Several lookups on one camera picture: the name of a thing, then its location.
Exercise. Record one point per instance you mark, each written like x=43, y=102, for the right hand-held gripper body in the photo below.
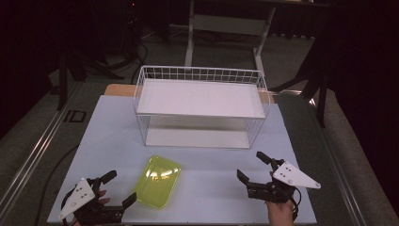
x=290, y=179

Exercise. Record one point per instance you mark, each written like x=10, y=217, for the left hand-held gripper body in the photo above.
x=78, y=197

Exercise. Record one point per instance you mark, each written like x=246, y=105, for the yellow-green plastic tray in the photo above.
x=156, y=182

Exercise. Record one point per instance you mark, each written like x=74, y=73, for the person's left hand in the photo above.
x=103, y=200

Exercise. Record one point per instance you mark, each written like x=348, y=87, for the person's right hand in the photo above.
x=280, y=214

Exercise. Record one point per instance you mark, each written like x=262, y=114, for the pale blue table cover sheet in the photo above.
x=207, y=175

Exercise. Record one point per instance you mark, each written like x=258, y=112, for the black floor plate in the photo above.
x=74, y=116

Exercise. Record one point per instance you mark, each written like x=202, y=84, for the black stand legs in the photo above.
x=315, y=84
x=64, y=75

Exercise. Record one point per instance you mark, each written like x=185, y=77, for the metal floor rail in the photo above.
x=34, y=147
x=342, y=175

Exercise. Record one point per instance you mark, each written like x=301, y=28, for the white metal desk frame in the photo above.
x=229, y=25

